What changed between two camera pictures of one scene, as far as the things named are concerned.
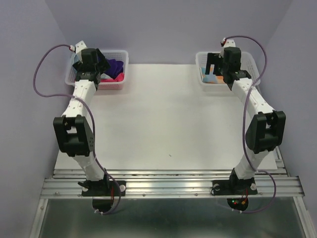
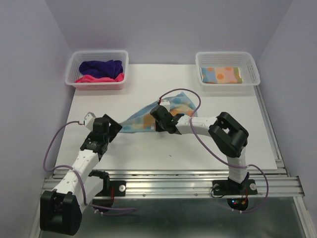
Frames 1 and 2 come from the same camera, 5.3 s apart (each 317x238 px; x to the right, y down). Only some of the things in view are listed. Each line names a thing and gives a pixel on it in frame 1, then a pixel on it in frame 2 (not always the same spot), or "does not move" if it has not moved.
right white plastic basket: [251, 67] does not move
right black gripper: [213, 58] to [158, 128]
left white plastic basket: [121, 55] does not move
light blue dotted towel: [75, 59] to [144, 122]
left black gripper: [103, 65] to [114, 128]
